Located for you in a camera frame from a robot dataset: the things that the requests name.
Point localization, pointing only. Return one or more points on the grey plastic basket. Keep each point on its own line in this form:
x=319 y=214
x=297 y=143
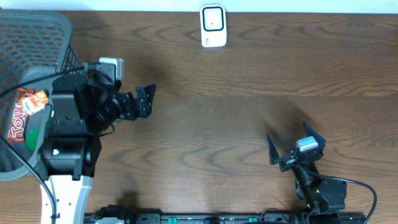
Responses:
x=33 y=44

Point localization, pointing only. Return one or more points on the orange Top chocolate bar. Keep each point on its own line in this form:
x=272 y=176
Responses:
x=19 y=119

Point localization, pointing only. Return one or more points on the black mounting rail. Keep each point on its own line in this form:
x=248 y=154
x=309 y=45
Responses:
x=117 y=214

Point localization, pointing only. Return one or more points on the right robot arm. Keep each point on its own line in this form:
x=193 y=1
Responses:
x=324 y=196

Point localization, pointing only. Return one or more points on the white barcode scanner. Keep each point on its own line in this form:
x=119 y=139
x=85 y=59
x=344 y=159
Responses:
x=213 y=26

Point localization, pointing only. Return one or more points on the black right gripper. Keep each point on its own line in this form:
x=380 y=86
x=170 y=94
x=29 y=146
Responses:
x=288 y=163

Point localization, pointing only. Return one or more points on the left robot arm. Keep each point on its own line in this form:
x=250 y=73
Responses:
x=85 y=101

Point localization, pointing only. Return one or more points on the small orange snack packet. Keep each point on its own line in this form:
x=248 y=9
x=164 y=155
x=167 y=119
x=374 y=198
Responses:
x=35 y=103

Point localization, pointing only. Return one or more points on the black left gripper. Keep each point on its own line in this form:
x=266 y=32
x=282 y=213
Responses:
x=133 y=111

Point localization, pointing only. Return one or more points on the green lid jar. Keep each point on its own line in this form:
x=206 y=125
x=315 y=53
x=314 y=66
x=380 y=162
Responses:
x=31 y=139

